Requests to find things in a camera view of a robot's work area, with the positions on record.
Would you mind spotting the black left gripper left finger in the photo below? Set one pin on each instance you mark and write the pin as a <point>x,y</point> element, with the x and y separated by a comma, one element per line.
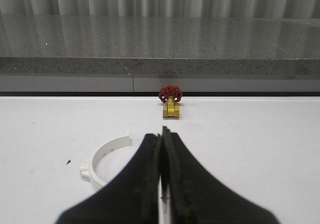
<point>131,197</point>

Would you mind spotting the white half pipe clamp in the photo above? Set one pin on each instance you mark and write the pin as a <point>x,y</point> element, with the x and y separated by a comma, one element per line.
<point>87,168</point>

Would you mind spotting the grey stone countertop ledge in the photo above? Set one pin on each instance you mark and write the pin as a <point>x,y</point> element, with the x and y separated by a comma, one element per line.
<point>101,45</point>

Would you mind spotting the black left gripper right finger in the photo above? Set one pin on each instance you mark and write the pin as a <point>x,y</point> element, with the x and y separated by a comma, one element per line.
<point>198,197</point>

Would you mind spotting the brass valve red handwheel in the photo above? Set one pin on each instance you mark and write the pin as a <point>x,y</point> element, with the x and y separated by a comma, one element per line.
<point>170,96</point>

